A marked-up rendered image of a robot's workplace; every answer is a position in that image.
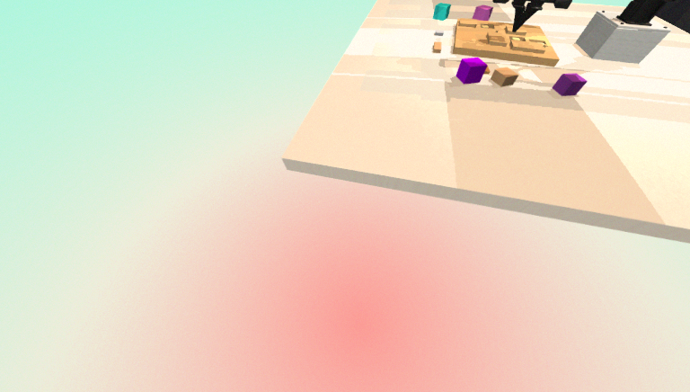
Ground orange puzzle board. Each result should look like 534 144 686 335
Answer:
453 18 559 67

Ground teal cube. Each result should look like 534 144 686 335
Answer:
432 3 451 21

